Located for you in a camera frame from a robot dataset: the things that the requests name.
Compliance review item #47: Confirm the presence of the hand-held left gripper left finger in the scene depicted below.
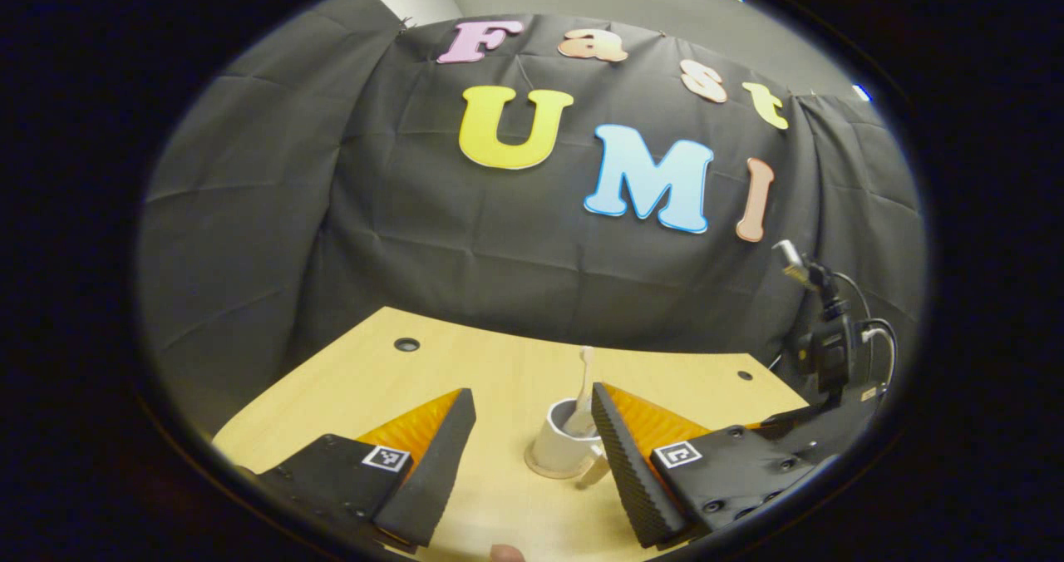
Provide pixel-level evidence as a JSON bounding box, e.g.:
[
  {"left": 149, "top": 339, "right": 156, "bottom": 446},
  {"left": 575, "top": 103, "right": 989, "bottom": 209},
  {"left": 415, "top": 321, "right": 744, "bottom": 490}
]
[{"left": 249, "top": 389, "right": 477, "bottom": 551}]

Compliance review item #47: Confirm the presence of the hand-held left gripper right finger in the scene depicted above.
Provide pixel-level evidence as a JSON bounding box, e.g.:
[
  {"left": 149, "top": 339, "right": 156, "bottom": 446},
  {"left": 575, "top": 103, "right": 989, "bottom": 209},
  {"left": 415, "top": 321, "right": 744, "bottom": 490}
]
[{"left": 592, "top": 382, "right": 820, "bottom": 550}]

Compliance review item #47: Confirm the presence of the white cup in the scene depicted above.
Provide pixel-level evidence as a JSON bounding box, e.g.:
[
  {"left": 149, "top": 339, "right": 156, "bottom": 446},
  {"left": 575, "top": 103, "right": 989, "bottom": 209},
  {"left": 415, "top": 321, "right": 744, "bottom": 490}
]
[{"left": 532, "top": 397, "right": 612, "bottom": 490}]

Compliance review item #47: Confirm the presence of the beige toothbrush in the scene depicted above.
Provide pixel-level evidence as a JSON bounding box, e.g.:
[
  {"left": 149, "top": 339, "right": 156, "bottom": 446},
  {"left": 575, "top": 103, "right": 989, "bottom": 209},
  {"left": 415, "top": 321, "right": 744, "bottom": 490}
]
[{"left": 577, "top": 345, "right": 597, "bottom": 417}]

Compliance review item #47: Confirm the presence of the wooden desktop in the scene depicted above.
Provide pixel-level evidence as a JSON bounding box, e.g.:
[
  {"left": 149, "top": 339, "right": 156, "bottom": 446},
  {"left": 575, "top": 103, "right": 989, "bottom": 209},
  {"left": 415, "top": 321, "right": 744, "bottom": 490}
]
[{"left": 212, "top": 306, "right": 809, "bottom": 562}]

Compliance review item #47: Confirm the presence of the black backdrop cloth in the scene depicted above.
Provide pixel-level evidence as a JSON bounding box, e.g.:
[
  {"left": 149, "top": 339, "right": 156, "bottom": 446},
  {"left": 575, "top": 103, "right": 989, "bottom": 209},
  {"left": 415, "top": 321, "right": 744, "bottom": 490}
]
[{"left": 137, "top": 0, "right": 928, "bottom": 434}]

